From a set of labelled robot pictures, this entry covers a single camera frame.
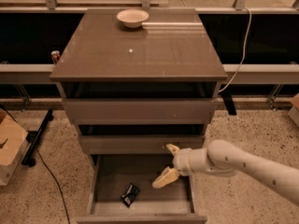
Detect box at right edge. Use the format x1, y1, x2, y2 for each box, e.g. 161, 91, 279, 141
288, 93, 299, 127

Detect grey open bottom drawer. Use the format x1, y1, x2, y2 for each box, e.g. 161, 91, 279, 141
76, 154, 207, 224

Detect black rxbar blueberry wrapper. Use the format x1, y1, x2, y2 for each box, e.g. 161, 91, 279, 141
121, 183, 140, 207

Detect black stand leg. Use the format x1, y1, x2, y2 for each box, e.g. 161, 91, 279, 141
21, 109, 53, 167

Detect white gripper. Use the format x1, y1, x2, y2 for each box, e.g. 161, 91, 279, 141
152, 144, 192, 189

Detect grey top drawer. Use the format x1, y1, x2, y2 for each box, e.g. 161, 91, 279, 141
63, 99, 216, 125

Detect white ceramic bowl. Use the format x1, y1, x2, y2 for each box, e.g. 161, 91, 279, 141
117, 9, 150, 28

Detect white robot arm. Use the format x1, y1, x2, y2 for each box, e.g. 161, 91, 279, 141
152, 140, 299, 205

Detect white power cable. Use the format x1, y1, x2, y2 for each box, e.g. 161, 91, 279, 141
218, 7, 252, 94

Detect red soda can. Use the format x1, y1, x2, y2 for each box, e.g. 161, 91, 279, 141
51, 50, 60, 64

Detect black floor cable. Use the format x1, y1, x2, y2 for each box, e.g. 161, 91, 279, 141
0, 105, 71, 224

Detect grey drawer cabinet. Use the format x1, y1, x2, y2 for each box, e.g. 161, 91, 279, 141
49, 7, 228, 170

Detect grey middle drawer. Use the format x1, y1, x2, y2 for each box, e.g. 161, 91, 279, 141
79, 135, 205, 154

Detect cardboard box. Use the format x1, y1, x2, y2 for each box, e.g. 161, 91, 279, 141
0, 109, 28, 186

